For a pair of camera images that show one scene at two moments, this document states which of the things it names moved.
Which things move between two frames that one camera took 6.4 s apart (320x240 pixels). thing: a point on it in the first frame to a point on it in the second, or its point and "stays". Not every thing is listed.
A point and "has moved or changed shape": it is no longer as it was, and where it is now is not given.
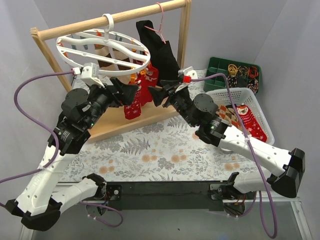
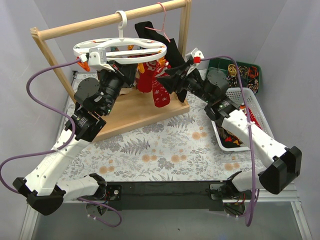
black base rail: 165,195 stays
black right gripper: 169,93 to 181,78
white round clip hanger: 106,52 has moved or changed shape
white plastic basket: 245,96 stays
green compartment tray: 239,75 stays
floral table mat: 168,151 stays
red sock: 149,78 has moved or changed shape
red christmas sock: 133,111 to 161,93
